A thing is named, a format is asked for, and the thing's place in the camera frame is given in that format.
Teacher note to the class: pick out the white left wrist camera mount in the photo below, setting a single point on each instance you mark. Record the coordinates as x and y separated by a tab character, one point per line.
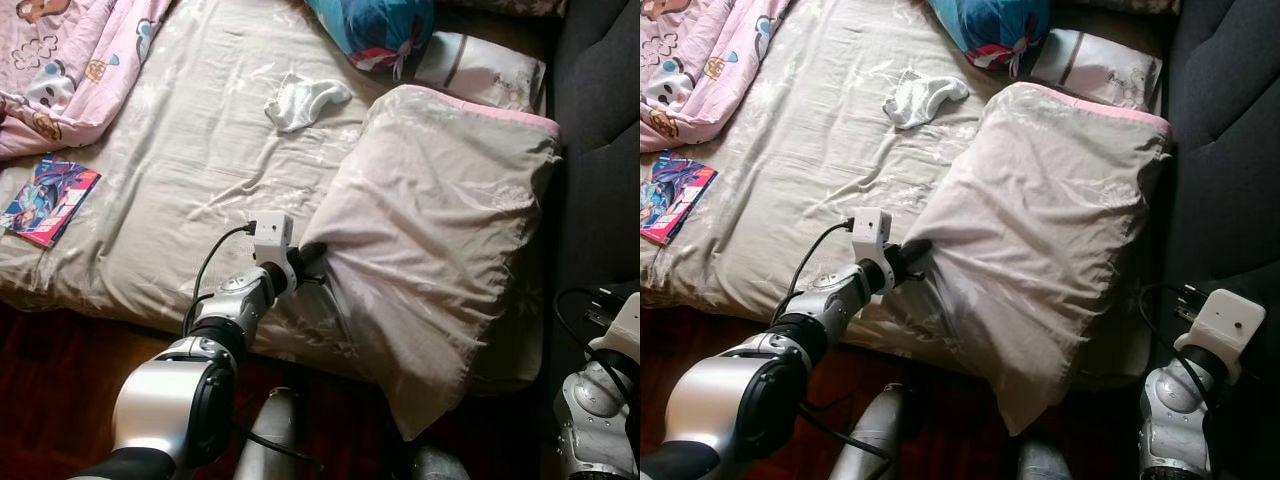
870	228
272	232

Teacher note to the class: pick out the large beige pillow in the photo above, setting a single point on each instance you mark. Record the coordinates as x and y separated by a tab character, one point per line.
430	230
1040	230

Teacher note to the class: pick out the colourful comic book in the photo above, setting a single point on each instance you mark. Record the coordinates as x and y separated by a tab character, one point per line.
50	200
675	195

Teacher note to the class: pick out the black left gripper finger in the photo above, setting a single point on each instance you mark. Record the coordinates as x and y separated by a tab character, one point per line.
315	251
917	249

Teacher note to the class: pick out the silver left robot leg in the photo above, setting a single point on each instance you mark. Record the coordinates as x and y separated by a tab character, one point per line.
268	435
868	435

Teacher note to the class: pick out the silver right robot leg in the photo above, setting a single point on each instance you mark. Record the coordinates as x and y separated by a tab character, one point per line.
1045	462
440	465

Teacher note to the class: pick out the pink cartoon print quilt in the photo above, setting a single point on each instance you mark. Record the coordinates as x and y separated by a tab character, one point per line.
700	50
80	60

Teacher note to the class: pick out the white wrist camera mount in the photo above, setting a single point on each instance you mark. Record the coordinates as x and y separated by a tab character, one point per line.
870	228
1225	325
272	232
625	330

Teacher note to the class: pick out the dark grey upholstered sofa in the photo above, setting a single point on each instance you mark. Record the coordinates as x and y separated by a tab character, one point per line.
1230	130
600	150

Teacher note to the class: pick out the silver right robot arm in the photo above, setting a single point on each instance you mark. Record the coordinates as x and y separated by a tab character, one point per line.
590	420
1170	410

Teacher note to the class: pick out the red white blue bolster pillow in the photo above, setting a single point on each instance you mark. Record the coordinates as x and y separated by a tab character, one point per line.
990	28
370	30

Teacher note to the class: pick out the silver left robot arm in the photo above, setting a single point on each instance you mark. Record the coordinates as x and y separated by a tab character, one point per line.
740	400
160	400

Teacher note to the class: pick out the beige floral bed sheet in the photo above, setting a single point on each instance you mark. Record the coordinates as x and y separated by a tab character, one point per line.
800	150
180	160

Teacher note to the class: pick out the silver robot leg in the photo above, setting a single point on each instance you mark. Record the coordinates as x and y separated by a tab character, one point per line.
1045	462
868	435
268	435
440	465

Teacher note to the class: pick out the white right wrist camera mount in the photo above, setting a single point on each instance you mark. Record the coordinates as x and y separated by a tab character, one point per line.
625	330
1225	325

